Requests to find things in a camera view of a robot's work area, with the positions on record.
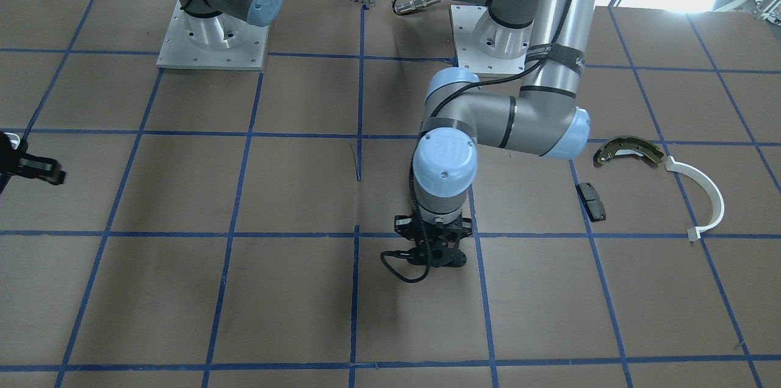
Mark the dark grey brake pad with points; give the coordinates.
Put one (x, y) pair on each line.
(592, 202)

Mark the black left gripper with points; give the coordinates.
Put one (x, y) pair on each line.
(404, 229)

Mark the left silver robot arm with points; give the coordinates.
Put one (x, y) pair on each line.
(542, 119)

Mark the olive green brake shoe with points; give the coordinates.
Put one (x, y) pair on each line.
(628, 146)

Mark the white curved plastic bracket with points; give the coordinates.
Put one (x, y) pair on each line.
(708, 185)

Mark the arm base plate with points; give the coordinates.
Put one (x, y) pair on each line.
(482, 46)
(220, 43)

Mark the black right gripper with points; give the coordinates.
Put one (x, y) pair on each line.
(38, 169)

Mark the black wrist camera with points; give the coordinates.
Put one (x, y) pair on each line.
(412, 228)

